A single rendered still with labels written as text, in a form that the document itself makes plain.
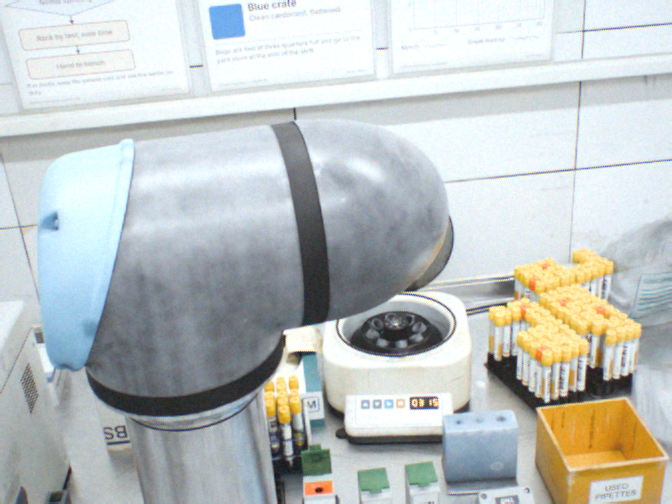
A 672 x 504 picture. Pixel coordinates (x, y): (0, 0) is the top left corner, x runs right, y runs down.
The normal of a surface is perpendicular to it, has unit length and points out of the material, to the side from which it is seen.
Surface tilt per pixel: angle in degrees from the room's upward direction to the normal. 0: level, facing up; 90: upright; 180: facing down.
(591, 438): 90
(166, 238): 66
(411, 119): 90
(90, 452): 0
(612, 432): 90
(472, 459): 90
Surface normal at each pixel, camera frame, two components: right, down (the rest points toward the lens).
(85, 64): 0.11, 0.48
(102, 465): -0.07, -0.90
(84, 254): 0.15, 0.00
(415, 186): 0.75, -0.23
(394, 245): 0.63, 0.26
